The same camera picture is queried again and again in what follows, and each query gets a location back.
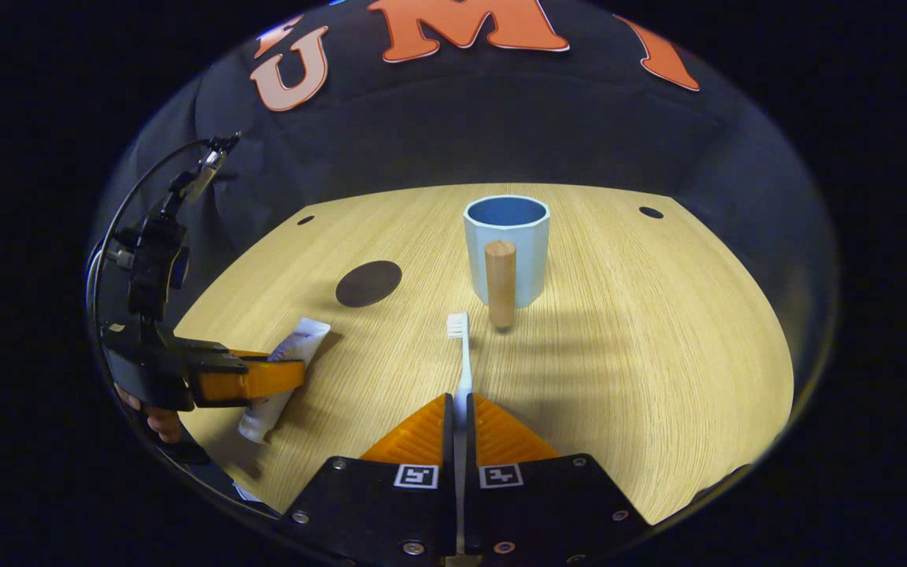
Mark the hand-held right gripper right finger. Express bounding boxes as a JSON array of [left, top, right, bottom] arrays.
[[465, 393, 653, 565]]

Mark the white toothbrush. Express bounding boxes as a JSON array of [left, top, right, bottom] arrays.
[[446, 312, 476, 552]]

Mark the dark round coaster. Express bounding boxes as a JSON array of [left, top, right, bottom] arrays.
[[335, 260, 404, 309]]

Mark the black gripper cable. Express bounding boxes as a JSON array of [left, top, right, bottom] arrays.
[[85, 137, 222, 320]]

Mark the blue cup with wooden handle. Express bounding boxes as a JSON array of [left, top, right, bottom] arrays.
[[463, 195, 552, 331]]

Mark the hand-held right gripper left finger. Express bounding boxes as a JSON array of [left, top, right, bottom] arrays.
[[280, 393, 459, 565]]

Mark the white toothpaste tube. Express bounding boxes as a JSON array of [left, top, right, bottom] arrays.
[[236, 317, 332, 445]]

